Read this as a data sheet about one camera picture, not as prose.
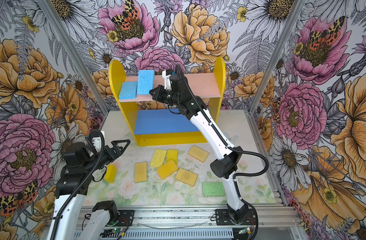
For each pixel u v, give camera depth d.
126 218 0.73
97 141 0.62
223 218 0.74
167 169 0.89
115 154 0.60
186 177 0.86
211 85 0.78
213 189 0.82
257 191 0.83
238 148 0.52
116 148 0.59
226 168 0.58
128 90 0.73
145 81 0.70
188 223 0.74
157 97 0.61
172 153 0.97
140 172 0.89
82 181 0.49
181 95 0.54
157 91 0.61
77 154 0.50
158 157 0.94
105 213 0.62
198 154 0.97
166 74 0.64
